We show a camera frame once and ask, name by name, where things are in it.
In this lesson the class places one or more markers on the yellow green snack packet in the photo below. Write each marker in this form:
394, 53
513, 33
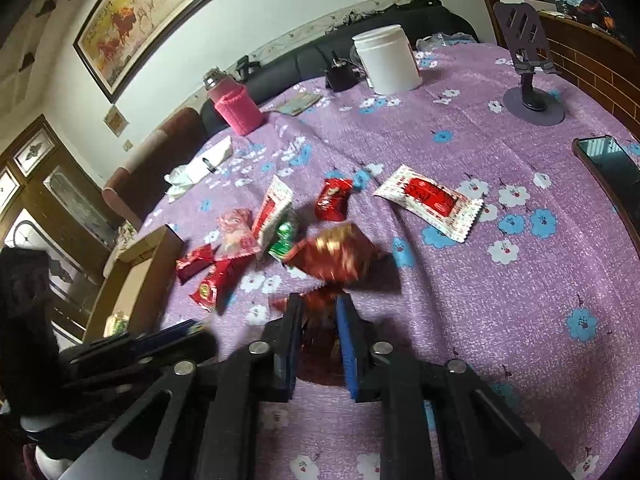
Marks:
116, 324

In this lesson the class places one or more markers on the cardboard box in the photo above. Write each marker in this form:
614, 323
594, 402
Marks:
150, 270

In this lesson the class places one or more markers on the red gold foil snack packet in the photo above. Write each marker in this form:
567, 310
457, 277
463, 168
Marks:
335, 255

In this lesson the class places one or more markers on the small wall sticker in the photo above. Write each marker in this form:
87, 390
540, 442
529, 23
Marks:
114, 120

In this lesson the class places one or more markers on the brown upholstered chair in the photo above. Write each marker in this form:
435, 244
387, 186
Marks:
150, 160

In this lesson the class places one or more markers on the pink sleeved thermos bottle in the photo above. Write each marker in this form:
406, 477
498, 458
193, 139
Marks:
237, 107

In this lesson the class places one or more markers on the black leather sofa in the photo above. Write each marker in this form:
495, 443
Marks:
300, 60

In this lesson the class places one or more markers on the purple floral tablecloth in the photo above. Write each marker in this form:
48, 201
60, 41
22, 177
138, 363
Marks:
450, 285

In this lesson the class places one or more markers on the green booklet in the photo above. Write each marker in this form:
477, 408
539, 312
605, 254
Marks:
297, 104

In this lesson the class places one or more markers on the grey phone stand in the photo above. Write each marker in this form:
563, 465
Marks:
532, 105

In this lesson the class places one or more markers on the framed horse painting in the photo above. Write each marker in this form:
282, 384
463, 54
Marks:
150, 10

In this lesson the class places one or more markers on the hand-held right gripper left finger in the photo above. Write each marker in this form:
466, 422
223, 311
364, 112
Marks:
289, 345

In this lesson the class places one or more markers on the clear plastic bag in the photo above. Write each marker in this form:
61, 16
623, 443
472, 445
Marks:
445, 41

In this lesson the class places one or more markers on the pink snack packet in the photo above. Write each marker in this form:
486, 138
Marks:
235, 232

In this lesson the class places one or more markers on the wooden brick-pattern partition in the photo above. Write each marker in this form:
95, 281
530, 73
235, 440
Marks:
590, 65

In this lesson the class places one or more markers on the green candy packet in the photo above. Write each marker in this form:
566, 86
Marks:
282, 242

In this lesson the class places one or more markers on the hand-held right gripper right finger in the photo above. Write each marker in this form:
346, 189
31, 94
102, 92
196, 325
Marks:
351, 355

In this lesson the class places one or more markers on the wooden glass cabinet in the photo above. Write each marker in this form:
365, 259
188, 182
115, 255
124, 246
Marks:
50, 195

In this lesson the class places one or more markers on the dark red candy packet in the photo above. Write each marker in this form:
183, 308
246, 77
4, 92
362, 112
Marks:
332, 201

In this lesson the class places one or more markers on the black smartphone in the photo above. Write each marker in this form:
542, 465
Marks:
610, 165

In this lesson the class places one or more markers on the black gadget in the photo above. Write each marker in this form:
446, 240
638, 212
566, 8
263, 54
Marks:
246, 66

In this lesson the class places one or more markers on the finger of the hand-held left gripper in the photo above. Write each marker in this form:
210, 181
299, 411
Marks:
170, 334
190, 352

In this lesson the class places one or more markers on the white plastic jar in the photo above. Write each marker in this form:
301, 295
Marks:
390, 62

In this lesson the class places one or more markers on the large white red snack packet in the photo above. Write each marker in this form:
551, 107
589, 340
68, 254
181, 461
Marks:
430, 197

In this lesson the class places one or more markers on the white tissue paper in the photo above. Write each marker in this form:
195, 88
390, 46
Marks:
212, 155

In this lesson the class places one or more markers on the red packet yellow label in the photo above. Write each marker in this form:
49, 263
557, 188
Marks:
215, 282

